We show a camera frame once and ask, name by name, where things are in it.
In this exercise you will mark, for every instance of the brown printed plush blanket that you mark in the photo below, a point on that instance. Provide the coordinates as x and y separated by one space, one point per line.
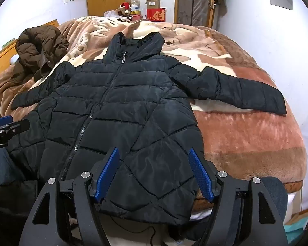
246 138

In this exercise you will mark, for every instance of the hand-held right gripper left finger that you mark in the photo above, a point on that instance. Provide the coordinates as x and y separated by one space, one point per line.
106 176

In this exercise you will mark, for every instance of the green flat object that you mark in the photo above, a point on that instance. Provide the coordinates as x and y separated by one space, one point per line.
9 42

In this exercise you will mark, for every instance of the brown puffer jacket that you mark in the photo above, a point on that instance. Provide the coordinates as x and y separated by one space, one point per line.
38 46

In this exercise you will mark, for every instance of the plush toy with red hat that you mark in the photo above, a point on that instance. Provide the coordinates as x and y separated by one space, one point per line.
124 9

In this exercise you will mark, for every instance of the clear plastic jar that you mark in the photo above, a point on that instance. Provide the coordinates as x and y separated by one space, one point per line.
135 8

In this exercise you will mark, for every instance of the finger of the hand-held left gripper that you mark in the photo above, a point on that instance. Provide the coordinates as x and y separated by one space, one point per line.
16 127
2 121

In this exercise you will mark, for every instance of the black puffer jacket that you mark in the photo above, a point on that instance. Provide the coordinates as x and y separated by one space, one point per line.
133 102

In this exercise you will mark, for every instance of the red box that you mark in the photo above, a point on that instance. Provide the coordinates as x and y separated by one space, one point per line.
156 14

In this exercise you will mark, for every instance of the teal box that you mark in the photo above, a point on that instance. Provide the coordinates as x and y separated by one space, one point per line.
296 226

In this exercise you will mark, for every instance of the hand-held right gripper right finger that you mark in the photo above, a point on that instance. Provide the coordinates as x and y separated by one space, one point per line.
201 176

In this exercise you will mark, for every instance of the dark cloth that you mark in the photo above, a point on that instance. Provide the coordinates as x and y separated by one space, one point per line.
10 197

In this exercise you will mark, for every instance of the wooden framed cabinet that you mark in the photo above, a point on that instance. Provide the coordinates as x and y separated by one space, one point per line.
212 12

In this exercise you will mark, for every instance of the grey fabric wardrobe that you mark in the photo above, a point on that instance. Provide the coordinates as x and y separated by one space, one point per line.
195 2

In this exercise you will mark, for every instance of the open cardboard box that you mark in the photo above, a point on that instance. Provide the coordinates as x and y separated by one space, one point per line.
152 3

